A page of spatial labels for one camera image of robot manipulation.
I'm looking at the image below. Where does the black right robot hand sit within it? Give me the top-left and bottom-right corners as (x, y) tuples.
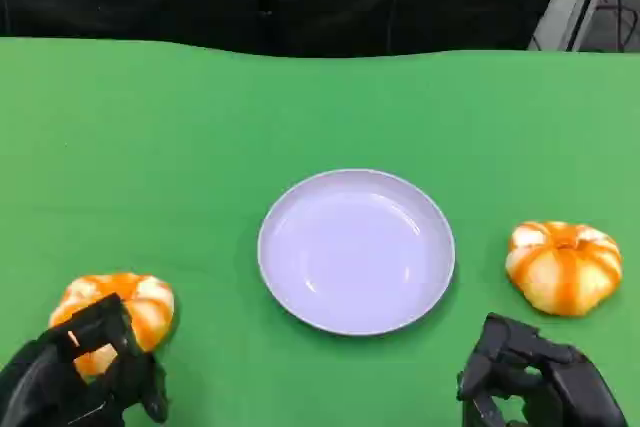
(455, 311), (629, 427)

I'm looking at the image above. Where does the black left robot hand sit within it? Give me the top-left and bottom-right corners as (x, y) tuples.
(0, 291), (170, 427)

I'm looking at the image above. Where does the orange and white bread roll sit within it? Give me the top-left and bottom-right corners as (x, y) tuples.
(48, 272), (176, 382)
(504, 220), (624, 318)

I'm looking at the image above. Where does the lilac plate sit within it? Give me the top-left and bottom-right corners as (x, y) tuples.
(257, 168), (457, 338)

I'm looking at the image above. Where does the green table cloth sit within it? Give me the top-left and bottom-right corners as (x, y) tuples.
(0, 36), (640, 427)

